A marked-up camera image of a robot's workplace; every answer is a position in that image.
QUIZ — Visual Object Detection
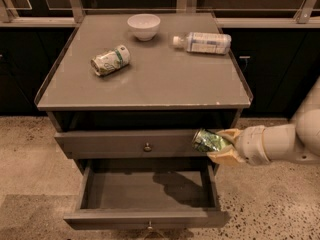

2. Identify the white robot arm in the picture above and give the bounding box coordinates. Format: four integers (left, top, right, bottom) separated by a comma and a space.
207, 77, 320, 166

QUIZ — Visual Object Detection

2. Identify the grey top drawer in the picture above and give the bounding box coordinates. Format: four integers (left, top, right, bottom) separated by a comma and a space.
55, 129, 205, 159

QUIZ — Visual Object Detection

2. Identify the grey drawer cabinet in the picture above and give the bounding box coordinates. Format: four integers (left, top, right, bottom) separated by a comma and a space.
34, 11, 254, 186

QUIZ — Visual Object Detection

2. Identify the dark green can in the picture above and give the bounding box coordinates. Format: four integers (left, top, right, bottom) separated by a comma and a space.
192, 129, 231, 153

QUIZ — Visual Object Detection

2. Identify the white green can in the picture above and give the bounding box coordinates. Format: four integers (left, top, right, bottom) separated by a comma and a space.
91, 45, 131, 77

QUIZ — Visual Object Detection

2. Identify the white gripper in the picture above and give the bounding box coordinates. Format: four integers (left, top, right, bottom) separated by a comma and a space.
207, 125, 270, 166

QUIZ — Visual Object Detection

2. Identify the clear plastic water bottle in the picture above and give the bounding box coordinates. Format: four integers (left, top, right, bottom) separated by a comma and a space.
172, 32, 232, 55

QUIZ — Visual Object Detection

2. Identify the white ceramic bowl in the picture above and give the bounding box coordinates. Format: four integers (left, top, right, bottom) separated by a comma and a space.
127, 14, 161, 41

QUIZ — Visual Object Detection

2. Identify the brass top drawer knob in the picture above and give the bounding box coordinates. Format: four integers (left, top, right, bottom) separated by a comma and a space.
143, 143, 152, 152

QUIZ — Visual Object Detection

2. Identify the brass middle drawer handle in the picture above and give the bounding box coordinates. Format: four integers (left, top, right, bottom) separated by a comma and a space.
142, 222, 165, 240

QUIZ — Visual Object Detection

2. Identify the open grey middle drawer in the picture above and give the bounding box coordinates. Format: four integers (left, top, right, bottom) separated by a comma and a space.
64, 157, 229, 230

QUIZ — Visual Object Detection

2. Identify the metal window frame rail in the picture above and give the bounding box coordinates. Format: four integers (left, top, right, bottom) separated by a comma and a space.
1, 0, 320, 28

